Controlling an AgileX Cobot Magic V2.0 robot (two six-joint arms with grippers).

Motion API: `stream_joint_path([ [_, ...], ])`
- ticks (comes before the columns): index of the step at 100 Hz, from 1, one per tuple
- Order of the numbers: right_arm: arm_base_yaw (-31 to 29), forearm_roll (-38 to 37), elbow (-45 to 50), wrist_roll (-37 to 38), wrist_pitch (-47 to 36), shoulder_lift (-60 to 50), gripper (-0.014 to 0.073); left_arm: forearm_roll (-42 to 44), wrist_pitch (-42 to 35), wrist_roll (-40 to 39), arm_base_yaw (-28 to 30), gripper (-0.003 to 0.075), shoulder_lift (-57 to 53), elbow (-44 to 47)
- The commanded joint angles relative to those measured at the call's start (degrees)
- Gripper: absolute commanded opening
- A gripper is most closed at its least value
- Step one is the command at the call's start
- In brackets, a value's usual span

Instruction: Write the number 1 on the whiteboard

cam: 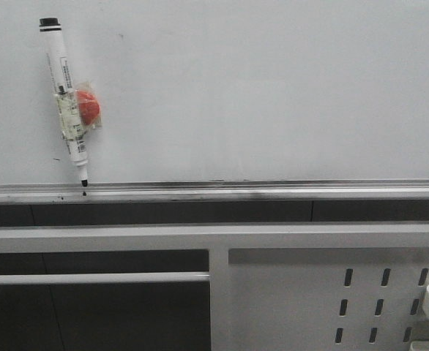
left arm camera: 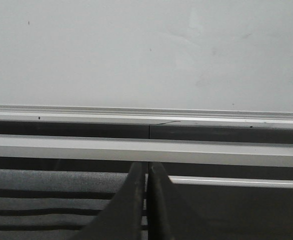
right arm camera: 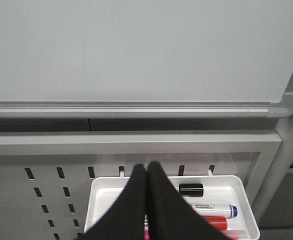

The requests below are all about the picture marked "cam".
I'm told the red round magnet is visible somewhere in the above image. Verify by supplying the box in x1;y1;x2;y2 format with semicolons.
77;90;100;126

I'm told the white black whiteboard marker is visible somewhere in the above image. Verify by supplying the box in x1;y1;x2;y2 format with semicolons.
39;18;89;187

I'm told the white whiteboard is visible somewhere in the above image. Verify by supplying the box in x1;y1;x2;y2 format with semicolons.
0;1;429;185

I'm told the white metal frame with slots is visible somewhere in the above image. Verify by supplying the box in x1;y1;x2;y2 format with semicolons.
0;223;429;350

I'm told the aluminium whiteboard tray rail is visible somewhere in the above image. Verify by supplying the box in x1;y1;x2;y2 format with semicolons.
0;180;429;205

